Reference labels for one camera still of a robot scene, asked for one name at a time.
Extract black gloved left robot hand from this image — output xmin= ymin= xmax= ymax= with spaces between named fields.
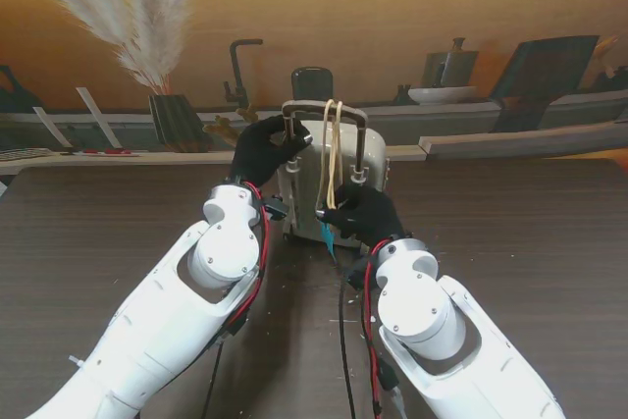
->
xmin=230 ymin=114 xmax=314 ymax=189

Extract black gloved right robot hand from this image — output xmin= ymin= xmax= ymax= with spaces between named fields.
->
xmin=316 ymin=183 xmax=407 ymax=253

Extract teal paper luggage tag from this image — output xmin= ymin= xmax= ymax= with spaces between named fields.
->
xmin=319 ymin=222 xmax=340 ymax=263

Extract small beige toy suitcase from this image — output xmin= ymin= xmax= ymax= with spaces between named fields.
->
xmin=274 ymin=98 xmax=393 ymax=249

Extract cream twisted string loop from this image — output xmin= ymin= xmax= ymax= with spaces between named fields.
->
xmin=318 ymin=98 xmax=344 ymax=210

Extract orange coral shaped decoration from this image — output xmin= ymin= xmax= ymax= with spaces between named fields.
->
xmin=202 ymin=104 xmax=259 ymax=138

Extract black kitchen faucet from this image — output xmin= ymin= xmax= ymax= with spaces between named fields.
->
xmin=223 ymin=38 xmax=265 ymax=109

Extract black rounded cylinder speaker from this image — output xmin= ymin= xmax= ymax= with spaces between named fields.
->
xmin=290 ymin=66 xmax=335 ymax=104

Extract dark ribbed vase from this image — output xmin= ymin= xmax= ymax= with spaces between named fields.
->
xmin=148 ymin=93 xmax=216 ymax=154

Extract light wooden ledge board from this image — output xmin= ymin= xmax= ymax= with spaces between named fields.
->
xmin=0 ymin=144 xmax=428 ymax=176

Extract white shallow bowl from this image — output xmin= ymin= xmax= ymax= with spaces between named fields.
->
xmin=407 ymin=84 xmax=479 ymax=106

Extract tray with red items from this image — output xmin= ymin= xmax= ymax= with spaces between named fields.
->
xmin=61 ymin=146 xmax=141 ymax=158

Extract white pampas grass plumes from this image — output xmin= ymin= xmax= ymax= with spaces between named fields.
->
xmin=9 ymin=0 xmax=200 ymax=95

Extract long white slat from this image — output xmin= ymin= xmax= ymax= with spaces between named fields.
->
xmin=76 ymin=86 xmax=123 ymax=149

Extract grey metal pot with lid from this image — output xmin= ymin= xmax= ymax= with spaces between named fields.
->
xmin=422 ymin=37 xmax=480 ymax=89

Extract short white slat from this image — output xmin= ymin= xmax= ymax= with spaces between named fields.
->
xmin=32 ymin=105 xmax=74 ymax=148

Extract dark tilted board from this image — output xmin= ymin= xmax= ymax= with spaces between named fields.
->
xmin=489 ymin=34 xmax=600 ymax=133

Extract grey metal grille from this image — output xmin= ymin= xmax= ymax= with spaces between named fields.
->
xmin=0 ymin=146 xmax=55 ymax=163

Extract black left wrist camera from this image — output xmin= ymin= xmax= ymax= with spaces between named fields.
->
xmin=262 ymin=195 xmax=288 ymax=222

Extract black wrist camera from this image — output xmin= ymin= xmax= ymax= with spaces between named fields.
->
xmin=262 ymin=195 xmax=288 ymax=222
xmin=342 ymin=261 xmax=368 ymax=291

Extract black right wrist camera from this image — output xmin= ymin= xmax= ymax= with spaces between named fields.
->
xmin=342 ymin=261 xmax=368 ymax=291

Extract red and black left arm cables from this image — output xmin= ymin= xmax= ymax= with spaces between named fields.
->
xmin=200 ymin=181 xmax=271 ymax=419

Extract red and black arm cables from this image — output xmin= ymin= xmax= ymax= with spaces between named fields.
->
xmin=200 ymin=181 xmax=271 ymax=419
xmin=336 ymin=241 xmax=408 ymax=419

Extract red and black right arm cables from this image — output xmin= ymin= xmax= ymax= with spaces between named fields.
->
xmin=336 ymin=241 xmax=408 ymax=419

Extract grey data cable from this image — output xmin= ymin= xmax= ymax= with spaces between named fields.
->
xmin=390 ymin=387 xmax=408 ymax=419

